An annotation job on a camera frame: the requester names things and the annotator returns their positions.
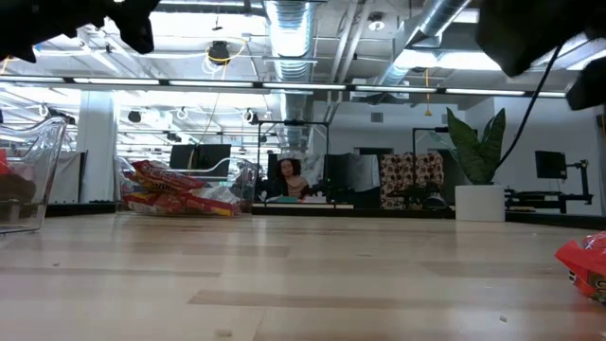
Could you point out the brown patterned cloth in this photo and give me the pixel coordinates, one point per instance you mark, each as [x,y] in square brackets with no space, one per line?
[407,175]

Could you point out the long ceiling light strip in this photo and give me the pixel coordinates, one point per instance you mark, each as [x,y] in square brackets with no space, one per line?
[303,86]

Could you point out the clear plastic bin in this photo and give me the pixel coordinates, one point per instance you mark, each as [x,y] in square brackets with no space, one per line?
[246,184]
[42,156]

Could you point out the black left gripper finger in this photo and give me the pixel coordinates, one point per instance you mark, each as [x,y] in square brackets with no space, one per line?
[21,53]
[137,23]

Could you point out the thin black metal frame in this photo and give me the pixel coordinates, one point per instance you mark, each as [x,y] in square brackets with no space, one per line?
[414,161]

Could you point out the silver ribbed air duct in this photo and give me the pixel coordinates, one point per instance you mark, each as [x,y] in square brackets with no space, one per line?
[291,42]

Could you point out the white patterned cloth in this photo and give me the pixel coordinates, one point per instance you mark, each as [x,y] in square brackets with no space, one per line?
[315,166]

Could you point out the silver slanted air duct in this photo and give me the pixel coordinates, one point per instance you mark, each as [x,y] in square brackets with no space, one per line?
[426,28]

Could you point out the white plant pot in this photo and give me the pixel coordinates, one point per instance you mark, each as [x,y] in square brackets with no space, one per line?
[479,203]

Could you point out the dark hanging cloth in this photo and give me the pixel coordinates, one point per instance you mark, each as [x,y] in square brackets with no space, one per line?
[352,175]

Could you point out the small black monitor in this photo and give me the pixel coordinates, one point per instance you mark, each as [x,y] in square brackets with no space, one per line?
[550,165]

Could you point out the person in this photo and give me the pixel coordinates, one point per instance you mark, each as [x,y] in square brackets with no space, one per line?
[291,177]

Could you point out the orange-red noodle packet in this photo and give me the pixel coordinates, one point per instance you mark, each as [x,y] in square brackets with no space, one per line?
[584,265]

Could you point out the green leafy plant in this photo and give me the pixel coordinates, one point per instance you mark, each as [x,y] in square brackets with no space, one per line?
[478,151]

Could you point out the black computer monitor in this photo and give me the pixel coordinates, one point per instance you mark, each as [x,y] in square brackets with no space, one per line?
[208,156]

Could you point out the grey partition panel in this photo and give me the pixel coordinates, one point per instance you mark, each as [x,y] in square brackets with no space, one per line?
[71,175]

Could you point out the white column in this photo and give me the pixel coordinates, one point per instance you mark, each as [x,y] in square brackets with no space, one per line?
[97,151]

